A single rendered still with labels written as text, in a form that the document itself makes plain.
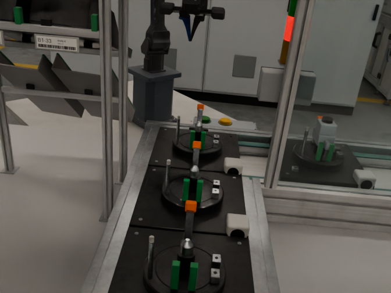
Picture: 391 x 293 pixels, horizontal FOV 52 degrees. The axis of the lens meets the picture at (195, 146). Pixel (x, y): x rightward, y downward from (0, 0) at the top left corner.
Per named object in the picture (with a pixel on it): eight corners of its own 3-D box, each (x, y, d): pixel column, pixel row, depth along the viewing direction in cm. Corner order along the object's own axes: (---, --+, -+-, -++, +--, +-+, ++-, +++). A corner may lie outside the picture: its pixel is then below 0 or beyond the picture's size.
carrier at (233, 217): (147, 172, 102) (148, 127, 96) (241, 181, 102) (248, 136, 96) (128, 232, 81) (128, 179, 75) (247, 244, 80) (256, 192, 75)
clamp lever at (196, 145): (189, 172, 95) (192, 140, 94) (198, 173, 95) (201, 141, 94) (189, 174, 91) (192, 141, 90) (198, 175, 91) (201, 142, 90)
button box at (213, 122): (192, 132, 138) (194, 115, 135) (253, 138, 138) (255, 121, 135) (191, 140, 132) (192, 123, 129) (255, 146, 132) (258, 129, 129)
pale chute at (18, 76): (42, 111, 122) (46, 97, 123) (81, 118, 120) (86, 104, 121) (-12, 63, 95) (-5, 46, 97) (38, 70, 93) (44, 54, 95)
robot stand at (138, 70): (156, 110, 163) (157, 62, 154) (178, 123, 154) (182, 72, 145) (125, 117, 154) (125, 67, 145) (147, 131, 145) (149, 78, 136)
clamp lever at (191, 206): (182, 240, 73) (185, 199, 72) (192, 241, 73) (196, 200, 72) (181, 247, 69) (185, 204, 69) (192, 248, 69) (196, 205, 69)
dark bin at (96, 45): (86, 52, 111) (91, 25, 111) (131, 58, 109) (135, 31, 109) (28, 22, 83) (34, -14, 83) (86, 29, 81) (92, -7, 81)
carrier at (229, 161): (159, 132, 124) (161, 93, 118) (236, 139, 124) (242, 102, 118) (147, 171, 102) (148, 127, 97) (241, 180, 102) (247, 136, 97)
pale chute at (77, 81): (91, 115, 122) (95, 102, 123) (131, 122, 120) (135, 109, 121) (50, 68, 95) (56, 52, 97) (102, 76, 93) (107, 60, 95)
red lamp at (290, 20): (281, 36, 89) (285, 14, 87) (304, 39, 89) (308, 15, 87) (285, 41, 84) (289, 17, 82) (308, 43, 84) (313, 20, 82)
